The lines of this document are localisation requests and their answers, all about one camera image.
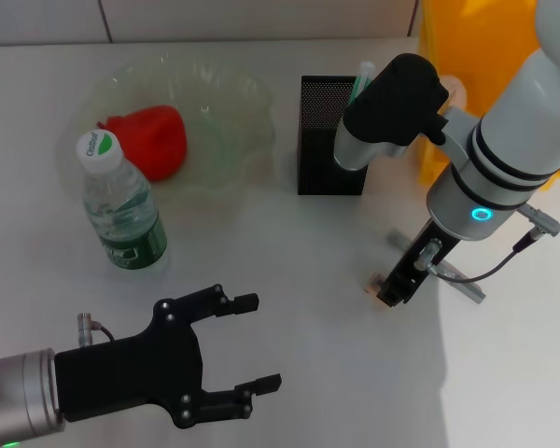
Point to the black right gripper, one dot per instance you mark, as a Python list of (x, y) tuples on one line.
[(424, 252)]

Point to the black mesh pen holder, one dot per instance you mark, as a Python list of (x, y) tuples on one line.
[(317, 154)]

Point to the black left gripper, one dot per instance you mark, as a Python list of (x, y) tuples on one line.
[(130, 373)]

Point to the green utility knife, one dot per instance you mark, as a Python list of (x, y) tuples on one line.
[(361, 81)]

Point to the grey glitter pen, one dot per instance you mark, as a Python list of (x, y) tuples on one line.
[(466, 284)]

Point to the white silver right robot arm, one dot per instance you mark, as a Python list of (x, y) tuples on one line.
[(508, 140)]

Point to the green glass fruit plate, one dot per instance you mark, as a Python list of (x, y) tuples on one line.
[(233, 107)]

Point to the yellow plastic bin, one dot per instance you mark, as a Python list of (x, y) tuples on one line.
[(485, 46)]

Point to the clear green-label water bottle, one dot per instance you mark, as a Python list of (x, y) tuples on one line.
[(121, 219)]

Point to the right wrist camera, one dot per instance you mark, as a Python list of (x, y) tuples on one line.
[(392, 107)]

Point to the red orange fruit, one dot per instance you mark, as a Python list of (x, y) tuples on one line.
[(158, 140)]

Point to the beige eraser with barcode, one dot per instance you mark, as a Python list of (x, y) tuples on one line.
[(374, 284)]

